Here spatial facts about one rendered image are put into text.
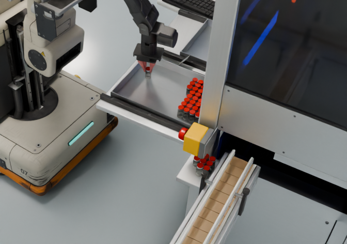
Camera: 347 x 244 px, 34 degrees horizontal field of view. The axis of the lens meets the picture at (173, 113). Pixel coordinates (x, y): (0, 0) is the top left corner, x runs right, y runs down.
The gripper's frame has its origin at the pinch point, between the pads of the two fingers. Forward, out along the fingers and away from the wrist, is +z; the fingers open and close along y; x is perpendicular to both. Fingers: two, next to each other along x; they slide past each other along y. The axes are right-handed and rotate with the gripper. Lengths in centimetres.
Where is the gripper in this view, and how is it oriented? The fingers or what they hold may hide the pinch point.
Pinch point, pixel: (147, 70)
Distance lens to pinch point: 211.9
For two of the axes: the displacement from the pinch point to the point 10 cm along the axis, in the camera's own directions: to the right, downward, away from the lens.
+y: 9.7, 1.9, -1.1
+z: -0.6, 7.0, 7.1
